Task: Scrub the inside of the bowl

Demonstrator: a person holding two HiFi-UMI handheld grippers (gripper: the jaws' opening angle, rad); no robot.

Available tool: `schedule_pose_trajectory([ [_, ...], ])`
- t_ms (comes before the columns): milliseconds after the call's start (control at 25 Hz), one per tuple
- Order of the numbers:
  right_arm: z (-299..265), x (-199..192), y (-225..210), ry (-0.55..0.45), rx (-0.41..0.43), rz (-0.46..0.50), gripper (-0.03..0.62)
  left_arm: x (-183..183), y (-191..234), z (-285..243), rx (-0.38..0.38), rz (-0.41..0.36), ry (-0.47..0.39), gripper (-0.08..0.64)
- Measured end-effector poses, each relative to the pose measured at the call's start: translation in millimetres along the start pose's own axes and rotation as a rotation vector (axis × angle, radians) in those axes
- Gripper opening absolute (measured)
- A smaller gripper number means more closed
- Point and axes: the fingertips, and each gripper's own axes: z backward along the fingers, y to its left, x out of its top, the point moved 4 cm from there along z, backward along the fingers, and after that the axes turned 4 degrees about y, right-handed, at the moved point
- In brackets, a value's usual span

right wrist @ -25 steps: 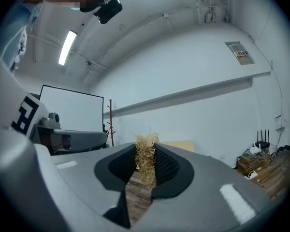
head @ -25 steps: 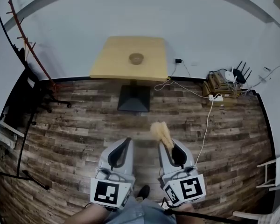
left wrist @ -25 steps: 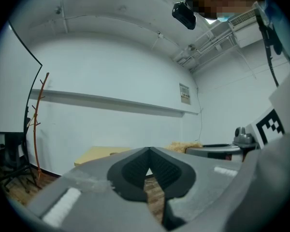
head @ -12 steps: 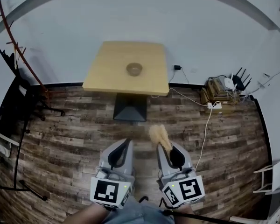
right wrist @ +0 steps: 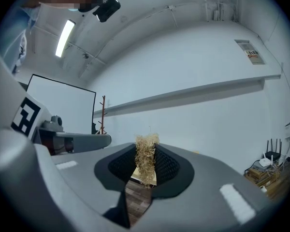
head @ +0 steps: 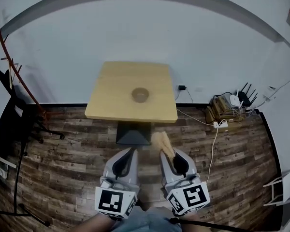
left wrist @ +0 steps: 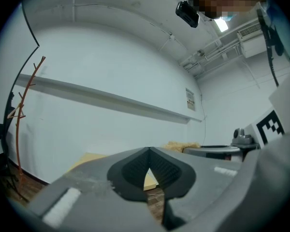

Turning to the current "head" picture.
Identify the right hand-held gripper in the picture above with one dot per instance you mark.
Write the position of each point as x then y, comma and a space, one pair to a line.
193, 194

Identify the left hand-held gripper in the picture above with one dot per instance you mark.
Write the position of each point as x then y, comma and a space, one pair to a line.
111, 199

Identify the wooden bowl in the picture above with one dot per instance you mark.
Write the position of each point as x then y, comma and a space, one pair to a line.
140, 95

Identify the person's left forearm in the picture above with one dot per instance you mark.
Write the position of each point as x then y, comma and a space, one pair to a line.
96, 223

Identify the person's right forearm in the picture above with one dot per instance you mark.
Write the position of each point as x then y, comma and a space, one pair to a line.
192, 220

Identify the person's blue shorts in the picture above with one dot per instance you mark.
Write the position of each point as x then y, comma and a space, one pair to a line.
147, 220

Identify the white power strip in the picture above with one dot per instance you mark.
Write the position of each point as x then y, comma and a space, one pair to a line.
221, 124

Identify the tan cardboard box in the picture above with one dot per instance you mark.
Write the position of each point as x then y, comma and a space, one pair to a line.
220, 106

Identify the black power adapter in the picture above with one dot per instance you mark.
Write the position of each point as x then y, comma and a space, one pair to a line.
182, 88

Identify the white router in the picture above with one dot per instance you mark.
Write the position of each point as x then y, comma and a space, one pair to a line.
235, 101

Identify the red coat rack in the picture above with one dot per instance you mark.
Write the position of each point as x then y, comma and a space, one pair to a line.
43, 112

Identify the black router with antennas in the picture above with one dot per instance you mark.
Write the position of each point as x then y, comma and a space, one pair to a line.
245, 99

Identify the black metal stand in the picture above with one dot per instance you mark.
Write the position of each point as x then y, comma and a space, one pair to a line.
15, 197

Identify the black office chair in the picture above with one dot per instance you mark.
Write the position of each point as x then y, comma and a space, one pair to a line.
12, 120

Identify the white folded cloth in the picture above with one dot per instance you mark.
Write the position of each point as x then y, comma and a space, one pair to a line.
1, 162

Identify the wooden clothes hanger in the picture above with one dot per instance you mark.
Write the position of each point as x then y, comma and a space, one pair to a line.
11, 80

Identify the black hanging garment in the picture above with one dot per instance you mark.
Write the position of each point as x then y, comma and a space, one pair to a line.
1, 81

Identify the white wall socket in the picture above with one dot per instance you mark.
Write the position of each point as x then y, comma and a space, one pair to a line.
199, 90

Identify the white frame chair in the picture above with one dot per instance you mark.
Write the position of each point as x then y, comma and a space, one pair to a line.
287, 185

